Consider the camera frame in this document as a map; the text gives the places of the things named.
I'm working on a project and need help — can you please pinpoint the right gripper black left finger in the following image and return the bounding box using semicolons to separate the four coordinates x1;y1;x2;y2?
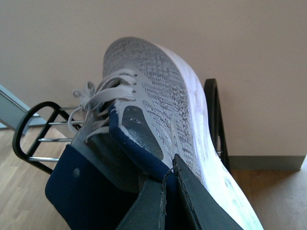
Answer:
116;171;173;230

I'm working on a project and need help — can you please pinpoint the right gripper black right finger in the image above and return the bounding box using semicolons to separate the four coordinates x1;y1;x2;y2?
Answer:
173;154;242;230

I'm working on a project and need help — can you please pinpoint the black metal shoe rack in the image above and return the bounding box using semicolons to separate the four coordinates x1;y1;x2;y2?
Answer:
12;79;231;174

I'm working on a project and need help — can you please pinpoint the grey sneaker with navy lining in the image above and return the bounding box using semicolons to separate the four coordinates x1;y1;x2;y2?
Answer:
45;37;262;230

